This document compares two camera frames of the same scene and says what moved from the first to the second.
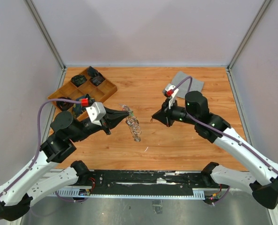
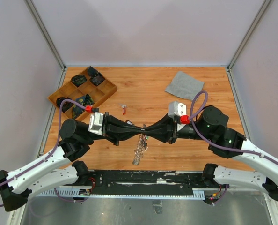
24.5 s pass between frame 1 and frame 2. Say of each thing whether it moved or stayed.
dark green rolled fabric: stayed
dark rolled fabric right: stayed
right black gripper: moved
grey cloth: stayed
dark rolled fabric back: stayed
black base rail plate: stayed
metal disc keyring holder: moved
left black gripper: moved
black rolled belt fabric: stayed
